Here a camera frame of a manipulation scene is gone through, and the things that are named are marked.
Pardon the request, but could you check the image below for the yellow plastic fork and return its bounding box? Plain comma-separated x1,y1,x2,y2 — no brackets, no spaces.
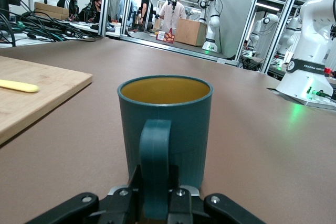
0,79,40,93

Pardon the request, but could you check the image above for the person in pink shirt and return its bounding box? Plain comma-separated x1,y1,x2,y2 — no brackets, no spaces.
158,0,188,35

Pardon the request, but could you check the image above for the red patterned box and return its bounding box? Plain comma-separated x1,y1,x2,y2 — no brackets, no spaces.
154,30,176,44

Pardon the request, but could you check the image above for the aluminium frame post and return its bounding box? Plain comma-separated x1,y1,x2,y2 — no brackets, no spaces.
98,0,111,37
235,0,266,68

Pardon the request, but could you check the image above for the bamboo cutting board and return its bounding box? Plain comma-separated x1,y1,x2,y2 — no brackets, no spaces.
0,55,94,146

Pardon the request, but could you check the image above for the teal cup yellow inside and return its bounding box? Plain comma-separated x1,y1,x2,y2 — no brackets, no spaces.
117,74,214,221

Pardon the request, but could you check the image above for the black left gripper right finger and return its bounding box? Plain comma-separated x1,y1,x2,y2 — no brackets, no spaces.
166,166,195,224

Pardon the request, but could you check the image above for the black cable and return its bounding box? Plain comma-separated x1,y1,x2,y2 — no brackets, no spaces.
0,8,17,48

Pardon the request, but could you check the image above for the cardboard box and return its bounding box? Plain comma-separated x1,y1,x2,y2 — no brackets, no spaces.
174,18,208,47
34,1,70,22

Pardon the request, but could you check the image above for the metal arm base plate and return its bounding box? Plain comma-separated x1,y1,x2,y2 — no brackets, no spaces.
266,87,336,111

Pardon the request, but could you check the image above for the person in black jacket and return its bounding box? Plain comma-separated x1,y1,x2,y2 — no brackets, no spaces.
56,0,82,23

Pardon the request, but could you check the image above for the person in blue shirt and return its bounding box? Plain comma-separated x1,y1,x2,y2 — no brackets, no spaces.
119,0,141,30

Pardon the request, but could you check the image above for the person wearing black mask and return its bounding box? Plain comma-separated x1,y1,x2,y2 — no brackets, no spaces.
78,0,103,24

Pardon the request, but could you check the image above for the person in black t-shirt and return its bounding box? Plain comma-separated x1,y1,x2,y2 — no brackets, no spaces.
138,0,155,33

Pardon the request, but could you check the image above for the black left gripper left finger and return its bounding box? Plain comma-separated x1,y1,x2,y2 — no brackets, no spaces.
98,165,144,224

